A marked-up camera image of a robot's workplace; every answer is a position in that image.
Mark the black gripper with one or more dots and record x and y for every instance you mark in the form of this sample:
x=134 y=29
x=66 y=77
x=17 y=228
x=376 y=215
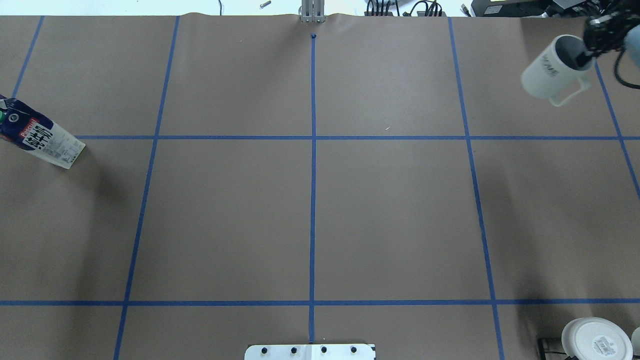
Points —
x=606 y=33

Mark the white ribbed mug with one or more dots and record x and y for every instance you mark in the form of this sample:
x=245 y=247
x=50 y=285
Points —
x=553 y=74

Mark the blue white milk carton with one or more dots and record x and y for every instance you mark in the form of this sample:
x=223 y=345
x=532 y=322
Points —
x=34 y=133

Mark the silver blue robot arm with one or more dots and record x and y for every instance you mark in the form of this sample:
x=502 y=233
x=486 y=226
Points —
x=632 y=40

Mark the white cup on rack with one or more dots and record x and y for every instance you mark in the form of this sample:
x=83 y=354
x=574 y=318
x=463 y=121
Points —
x=635 y=342
x=596 y=338

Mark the white upper cup on rack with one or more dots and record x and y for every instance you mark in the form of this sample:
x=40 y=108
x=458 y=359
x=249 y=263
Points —
x=635 y=342

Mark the aluminium frame post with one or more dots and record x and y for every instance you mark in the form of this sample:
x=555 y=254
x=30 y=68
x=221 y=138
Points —
x=312 y=11

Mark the black wire cup rack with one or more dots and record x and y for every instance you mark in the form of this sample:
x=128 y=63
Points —
x=552 y=349

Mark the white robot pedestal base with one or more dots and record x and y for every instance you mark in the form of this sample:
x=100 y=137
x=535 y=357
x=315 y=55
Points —
x=331 y=351

